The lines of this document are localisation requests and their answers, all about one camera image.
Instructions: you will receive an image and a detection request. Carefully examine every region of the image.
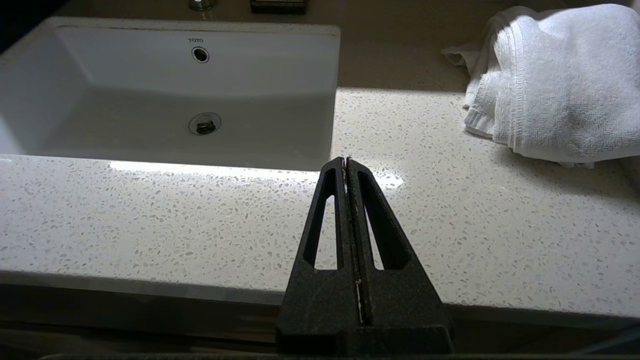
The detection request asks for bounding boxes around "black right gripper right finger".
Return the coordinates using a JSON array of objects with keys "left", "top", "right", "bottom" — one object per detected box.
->
[{"left": 347, "top": 157, "right": 454, "bottom": 355}]

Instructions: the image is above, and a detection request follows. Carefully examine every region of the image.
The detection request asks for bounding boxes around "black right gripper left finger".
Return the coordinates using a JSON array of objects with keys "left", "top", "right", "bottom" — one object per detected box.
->
[{"left": 276, "top": 156, "right": 362, "bottom": 355}]

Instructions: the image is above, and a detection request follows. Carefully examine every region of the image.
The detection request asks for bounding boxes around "chrome sink drain plug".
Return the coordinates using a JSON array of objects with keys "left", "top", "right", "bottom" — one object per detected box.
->
[{"left": 188, "top": 112, "right": 222, "bottom": 136}]

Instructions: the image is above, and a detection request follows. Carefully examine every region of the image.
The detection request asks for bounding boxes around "white terry towel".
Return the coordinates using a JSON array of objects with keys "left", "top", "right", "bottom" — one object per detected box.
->
[{"left": 442, "top": 3, "right": 640, "bottom": 169}]

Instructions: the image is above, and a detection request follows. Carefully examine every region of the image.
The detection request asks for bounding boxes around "white ceramic sink basin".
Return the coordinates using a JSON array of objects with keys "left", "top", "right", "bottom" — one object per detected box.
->
[{"left": 0, "top": 16, "right": 342, "bottom": 172}]

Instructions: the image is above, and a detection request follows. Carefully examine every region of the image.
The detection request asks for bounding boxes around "black soap dish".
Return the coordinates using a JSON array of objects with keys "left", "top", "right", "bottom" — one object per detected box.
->
[{"left": 249, "top": 0, "right": 307, "bottom": 15}]

